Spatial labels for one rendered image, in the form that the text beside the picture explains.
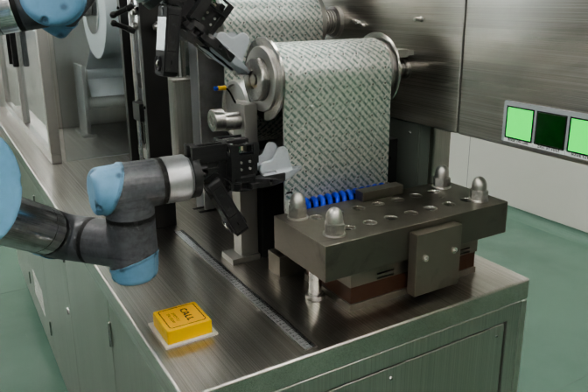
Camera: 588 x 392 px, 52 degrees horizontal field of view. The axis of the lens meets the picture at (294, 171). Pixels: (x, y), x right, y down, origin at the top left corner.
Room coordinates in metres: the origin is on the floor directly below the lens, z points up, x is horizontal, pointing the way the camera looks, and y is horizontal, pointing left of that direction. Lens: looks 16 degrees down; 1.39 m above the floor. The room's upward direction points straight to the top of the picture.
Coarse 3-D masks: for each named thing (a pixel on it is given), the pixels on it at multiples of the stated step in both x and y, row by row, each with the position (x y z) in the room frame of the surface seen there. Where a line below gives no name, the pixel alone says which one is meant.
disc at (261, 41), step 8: (256, 40) 1.10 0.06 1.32; (264, 40) 1.08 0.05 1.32; (248, 48) 1.13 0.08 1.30; (272, 48) 1.05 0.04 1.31; (280, 56) 1.04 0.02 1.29; (280, 64) 1.03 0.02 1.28; (280, 72) 1.03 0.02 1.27; (280, 80) 1.03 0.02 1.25; (280, 88) 1.03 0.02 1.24; (248, 96) 1.14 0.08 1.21; (280, 96) 1.03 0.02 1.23; (280, 104) 1.03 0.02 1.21; (264, 112) 1.08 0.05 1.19; (272, 112) 1.06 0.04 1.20
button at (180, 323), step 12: (156, 312) 0.84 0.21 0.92; (168, 312) 0.84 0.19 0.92; (180, 312) 0.84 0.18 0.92; (192, 312) 0.84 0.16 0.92; (204, 312) 0.84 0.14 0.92; (156, 324) 0.83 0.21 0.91; (168, 324) 0.80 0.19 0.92; (180, 324) 0.80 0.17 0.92; (192, 324) 0.81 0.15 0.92; (204, 324) 0.81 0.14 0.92; (168, 336) 0.78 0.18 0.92; (180, 336) 0.79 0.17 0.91; (192, 336) 0.80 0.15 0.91
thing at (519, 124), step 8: (512, 112) 1.01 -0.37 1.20; (520, 112) 0.99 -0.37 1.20; (528, 112) 0.98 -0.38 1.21; (512, 120) 1.00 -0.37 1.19; (520, 120) 0.99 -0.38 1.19; (528, 120) 0.98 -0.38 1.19; (512, 128) 1.00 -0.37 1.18; (520, 128) 0.99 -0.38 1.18; (528, 128) 0.98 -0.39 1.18; (512, 136) 1.00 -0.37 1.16; (520, 136) 0.99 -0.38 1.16; (528, 136) 0.97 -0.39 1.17
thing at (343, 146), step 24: (288, 120) 1.04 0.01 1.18; (312, 120) 1.07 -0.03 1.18; (336, 120) 1.09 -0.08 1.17; (360, 120) 1.12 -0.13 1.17; (384, 120) 1.15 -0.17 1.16; (288, 144) 1.04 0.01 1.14; (312, 144) 1.07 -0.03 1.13; (336, 144) 1.09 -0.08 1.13; (360, 144) 1.12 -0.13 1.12; (384, 144) 1.15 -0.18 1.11; (312, 168) 1.07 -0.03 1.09; (336, 168) 1.09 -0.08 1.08; (360, 168) 1.12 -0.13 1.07; (384, 168) 1.15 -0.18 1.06; (312, 192) 1.07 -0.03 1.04
